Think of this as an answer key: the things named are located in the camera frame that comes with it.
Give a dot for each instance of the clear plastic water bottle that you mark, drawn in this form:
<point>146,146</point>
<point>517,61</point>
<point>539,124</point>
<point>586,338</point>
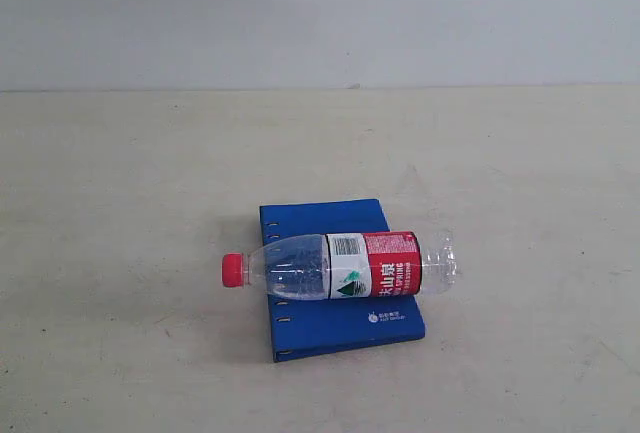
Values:
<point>337,266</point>

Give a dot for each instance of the blue ring binder notebook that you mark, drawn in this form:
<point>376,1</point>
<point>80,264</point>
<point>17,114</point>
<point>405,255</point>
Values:
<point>301,329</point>

